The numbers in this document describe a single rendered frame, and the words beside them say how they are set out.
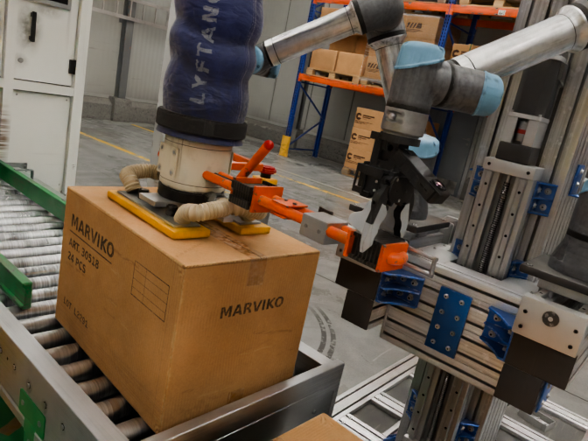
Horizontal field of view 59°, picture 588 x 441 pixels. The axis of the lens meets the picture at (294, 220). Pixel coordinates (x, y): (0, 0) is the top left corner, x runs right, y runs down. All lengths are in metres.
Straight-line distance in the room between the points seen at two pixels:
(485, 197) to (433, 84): 0.66
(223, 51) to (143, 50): 10.22
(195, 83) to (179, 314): 0.52
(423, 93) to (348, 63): 8.83
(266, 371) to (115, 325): 0.39
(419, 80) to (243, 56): 0.51
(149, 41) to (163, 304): 10.53
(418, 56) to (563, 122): 0.73
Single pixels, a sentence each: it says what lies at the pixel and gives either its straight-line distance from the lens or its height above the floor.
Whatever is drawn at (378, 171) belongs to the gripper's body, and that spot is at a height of 1.22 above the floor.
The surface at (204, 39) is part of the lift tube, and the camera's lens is 1.26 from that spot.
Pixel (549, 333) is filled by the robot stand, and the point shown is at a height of 0.93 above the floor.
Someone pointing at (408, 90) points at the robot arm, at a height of 1.36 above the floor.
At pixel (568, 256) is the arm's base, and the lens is 1.36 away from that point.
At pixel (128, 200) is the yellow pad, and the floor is 0.97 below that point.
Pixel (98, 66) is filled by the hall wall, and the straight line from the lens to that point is 10.98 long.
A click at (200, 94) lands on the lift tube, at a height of 1.27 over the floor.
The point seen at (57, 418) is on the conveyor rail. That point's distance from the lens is 1.34.
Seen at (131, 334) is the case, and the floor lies 0.71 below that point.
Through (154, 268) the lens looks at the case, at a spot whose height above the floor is 0.90.
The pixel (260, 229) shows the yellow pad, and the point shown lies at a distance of 1.34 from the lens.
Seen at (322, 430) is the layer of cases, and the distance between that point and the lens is 1.38.
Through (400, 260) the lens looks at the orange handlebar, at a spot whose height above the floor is 1.08.
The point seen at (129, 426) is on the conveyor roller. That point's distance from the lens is 1.28.
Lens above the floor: 1.33
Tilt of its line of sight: 14 degrees down
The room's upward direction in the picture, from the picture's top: 12 degrees clockwise
